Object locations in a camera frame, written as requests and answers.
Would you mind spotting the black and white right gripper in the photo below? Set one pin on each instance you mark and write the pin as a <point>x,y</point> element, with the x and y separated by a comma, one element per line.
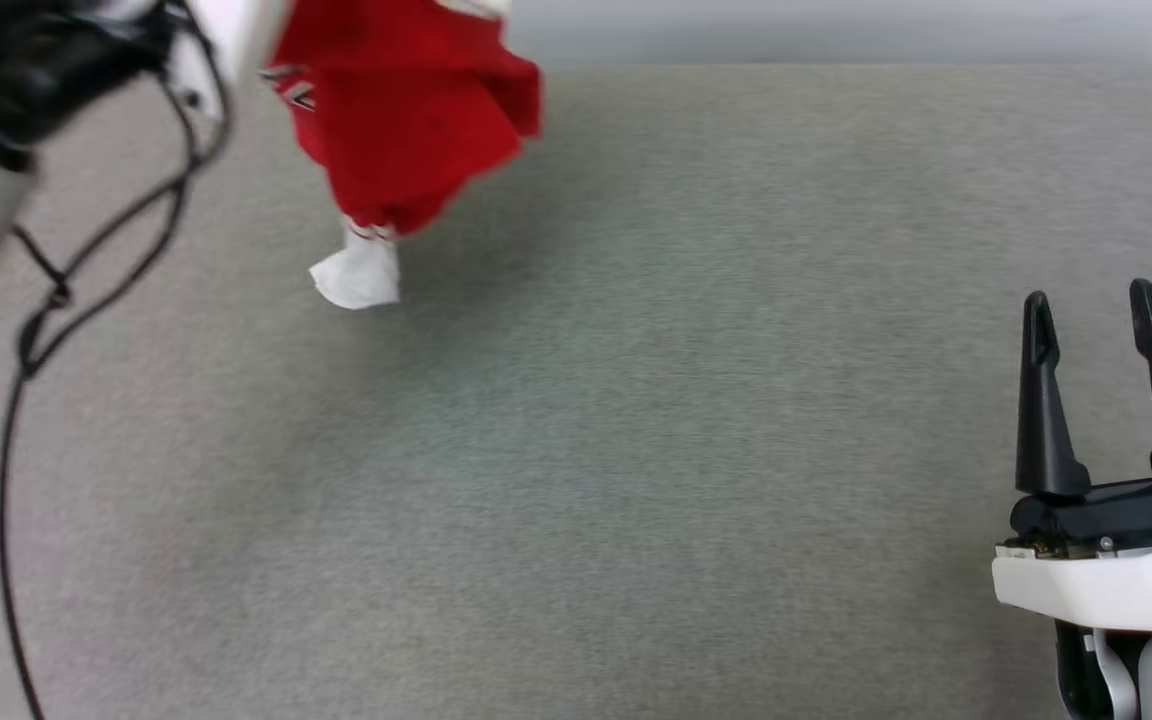
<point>1116,570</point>

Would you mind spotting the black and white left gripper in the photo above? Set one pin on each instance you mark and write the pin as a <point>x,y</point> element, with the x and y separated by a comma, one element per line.
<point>66,60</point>

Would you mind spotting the red jersey with white trim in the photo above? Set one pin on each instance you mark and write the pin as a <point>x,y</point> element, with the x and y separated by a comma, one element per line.
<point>406,110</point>

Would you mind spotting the grey fabric sofa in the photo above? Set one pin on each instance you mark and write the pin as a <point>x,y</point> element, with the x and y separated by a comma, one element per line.
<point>636,450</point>

